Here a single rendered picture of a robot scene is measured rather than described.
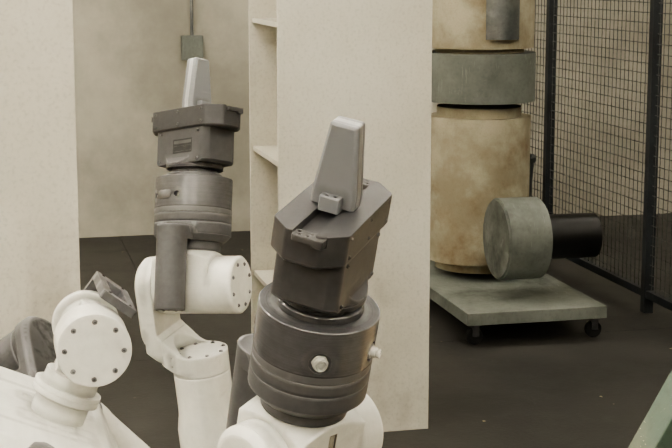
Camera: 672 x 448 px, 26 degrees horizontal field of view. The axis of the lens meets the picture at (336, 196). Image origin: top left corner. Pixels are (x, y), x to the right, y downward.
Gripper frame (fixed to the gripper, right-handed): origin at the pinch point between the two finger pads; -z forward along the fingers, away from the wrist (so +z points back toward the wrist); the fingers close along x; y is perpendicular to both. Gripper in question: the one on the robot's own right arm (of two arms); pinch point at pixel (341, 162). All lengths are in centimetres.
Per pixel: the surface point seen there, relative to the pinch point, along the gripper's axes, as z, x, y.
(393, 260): 192, 393, -96
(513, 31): 153, 607, -110
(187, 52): 256, 746, -347
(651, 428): 71, 107, 21
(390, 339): 221, 387, -90
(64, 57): 80, 216, -142
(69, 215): 118, 209, -133
